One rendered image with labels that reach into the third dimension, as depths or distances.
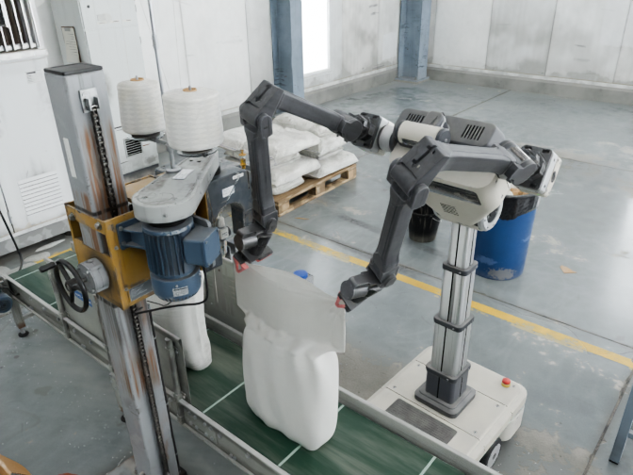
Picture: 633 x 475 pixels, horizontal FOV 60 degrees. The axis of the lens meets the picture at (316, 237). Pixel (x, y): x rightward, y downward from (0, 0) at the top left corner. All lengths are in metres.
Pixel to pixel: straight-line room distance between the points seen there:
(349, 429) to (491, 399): 0.71
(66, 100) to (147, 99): 0.26
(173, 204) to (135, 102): 0.39
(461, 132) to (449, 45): 8.62
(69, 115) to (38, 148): 2.96
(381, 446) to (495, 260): 2.05
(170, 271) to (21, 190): 3.06
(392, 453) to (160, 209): 1.24
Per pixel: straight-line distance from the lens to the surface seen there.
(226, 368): 2.59
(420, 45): 10.22
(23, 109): 4.58
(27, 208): 4.72
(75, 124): 1.70
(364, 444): 2.23
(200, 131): 1.62
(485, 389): 2.71
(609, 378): 3.40
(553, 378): 3.29
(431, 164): 1.27
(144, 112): 1.84
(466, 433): 2.50
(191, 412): 2.37
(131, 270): 1.85
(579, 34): 9.58
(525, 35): 9.84
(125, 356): 2.05
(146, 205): 1.60
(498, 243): 3.89
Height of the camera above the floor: 2.02
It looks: 27 degrees down
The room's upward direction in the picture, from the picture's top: 1 degrees counter-clockwise
